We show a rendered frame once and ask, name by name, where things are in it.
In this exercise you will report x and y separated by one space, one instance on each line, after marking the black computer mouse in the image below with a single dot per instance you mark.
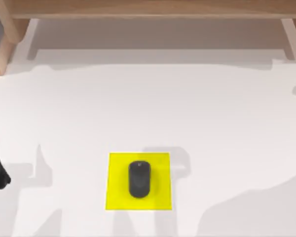
139 180

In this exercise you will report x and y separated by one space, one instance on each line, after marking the flat yellow square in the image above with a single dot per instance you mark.
118 195

